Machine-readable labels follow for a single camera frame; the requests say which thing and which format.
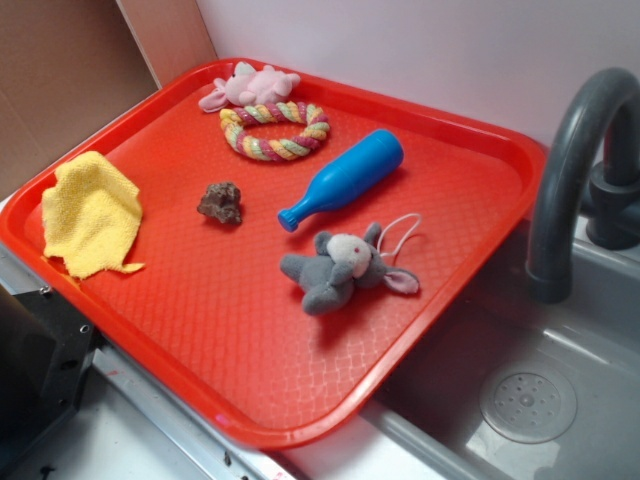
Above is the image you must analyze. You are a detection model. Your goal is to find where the pink plush animal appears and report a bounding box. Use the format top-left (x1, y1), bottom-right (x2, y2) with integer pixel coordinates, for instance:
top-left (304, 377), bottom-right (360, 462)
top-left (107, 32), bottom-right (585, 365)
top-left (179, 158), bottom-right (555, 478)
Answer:
top-left (198, 61), bottom-right (301, 113)

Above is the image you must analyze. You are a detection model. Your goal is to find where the gray plush elephant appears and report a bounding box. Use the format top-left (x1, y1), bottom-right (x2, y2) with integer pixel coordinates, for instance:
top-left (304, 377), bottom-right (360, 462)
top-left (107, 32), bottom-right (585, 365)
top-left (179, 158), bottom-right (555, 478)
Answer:
top-left (280, 213), bottom-right (423, 316)

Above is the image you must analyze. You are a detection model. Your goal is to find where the red plastic tray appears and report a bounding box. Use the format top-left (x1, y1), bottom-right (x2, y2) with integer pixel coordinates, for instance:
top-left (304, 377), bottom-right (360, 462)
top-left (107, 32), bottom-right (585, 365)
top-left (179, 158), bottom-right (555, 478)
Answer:
top-left (1, 60), bottom-right (546, 450)

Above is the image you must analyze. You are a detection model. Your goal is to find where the blue plastic bottle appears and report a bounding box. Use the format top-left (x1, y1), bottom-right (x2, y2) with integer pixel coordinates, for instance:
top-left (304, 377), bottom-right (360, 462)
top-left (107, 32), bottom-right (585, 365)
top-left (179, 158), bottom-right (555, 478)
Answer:
top-left (277, 129), bottom-right (404, 232)

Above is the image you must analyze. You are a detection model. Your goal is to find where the brown rock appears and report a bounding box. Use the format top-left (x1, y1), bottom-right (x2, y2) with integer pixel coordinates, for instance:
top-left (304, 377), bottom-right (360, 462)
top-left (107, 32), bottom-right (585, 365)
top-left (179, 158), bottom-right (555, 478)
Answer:
top-left (196, 181), bottom-right (242, 225)

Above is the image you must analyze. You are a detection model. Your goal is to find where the yellow cloth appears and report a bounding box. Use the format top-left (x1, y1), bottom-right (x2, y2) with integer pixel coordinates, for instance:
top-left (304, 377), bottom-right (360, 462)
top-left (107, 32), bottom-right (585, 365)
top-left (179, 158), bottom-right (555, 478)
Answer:
top-left (41, 151), bottom-right (145, 279)

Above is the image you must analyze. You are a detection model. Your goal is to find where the gray faucet spout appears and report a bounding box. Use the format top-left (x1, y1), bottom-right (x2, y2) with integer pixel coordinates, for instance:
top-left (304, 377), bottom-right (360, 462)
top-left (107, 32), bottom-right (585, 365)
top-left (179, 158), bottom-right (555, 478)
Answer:
top-left (526, 68), bottom-right (639, 303)

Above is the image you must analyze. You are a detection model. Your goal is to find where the gray sink basin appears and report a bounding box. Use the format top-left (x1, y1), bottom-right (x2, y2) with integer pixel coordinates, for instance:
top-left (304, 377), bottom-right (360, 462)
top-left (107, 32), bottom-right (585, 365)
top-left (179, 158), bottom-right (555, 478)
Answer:
top-left (363, 227), bottom-right (639, 479)

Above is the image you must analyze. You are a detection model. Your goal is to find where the sink drain cover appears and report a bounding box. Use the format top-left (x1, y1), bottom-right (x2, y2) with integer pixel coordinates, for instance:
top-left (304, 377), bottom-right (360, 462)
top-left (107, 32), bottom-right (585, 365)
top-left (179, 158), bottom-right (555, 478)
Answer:
top-left (479, 366), bottom-right (578, 444)

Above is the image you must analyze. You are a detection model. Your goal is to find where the brown cardboard panel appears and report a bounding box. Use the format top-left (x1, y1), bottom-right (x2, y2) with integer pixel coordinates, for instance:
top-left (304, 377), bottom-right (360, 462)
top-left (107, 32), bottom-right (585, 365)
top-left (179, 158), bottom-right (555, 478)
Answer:
top-left (1, 1), bottom-right (217, 196)

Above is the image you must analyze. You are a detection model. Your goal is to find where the pastel braided rope ring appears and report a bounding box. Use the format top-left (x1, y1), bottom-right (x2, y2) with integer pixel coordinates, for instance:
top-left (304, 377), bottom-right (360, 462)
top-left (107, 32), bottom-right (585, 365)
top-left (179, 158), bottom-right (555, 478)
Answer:
top-left (218, 100), bottom-right (332, 163)

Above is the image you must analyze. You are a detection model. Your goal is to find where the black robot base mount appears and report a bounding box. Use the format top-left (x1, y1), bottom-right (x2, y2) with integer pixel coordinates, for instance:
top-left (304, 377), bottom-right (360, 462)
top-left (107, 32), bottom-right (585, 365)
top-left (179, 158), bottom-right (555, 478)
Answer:
top-left (1, 289), bottom-right (98, 477)

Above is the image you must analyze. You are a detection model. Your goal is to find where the gray faucet handle base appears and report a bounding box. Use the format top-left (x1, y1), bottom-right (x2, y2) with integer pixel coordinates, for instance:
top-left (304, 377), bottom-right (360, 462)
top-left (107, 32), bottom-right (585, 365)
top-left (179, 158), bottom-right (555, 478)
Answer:
top-left (586, 162), bottom-right (639, 250)

